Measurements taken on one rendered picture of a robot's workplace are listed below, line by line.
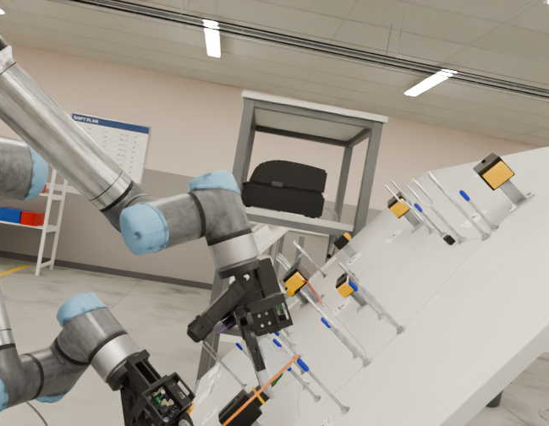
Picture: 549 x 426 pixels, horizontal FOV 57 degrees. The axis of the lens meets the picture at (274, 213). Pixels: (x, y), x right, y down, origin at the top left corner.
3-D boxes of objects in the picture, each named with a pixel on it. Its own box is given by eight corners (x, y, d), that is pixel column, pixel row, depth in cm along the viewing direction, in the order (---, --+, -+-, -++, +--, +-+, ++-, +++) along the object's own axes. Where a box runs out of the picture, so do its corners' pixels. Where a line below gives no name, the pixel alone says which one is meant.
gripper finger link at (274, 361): (304, 390, 77) (283, 330, 78) (266, 404, 76) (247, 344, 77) (300, 387, 80) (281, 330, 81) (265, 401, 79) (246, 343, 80)
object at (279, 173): (238, 205, 180) (248, 152, 180) (239, 205, 204) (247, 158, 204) (321, 220, 182) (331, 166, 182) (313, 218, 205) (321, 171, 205)
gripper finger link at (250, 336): (266, 369, 75) (248, 313, 77) (257, 373, 75) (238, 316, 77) (264, 367, 80) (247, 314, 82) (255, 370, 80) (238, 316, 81)
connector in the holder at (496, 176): (511, 172, 80) (500, 160, 80) (513, 174, 79) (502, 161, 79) (492, 187, 82) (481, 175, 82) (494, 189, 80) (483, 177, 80)
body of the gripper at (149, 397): (163, 425, 74) (115, 363, 78) (145, 452, 78) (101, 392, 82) (200, 398, 80) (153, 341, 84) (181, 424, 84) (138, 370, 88)
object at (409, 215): (425, 211, 126) (400, 185, 126) (428, 223, 115) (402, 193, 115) (410, 223, 127) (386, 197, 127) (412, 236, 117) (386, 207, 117)
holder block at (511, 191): (520, 184, 91) (486, 147, 91) (537, 196, 80) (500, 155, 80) (498, 200, 93) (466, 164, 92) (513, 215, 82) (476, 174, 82)
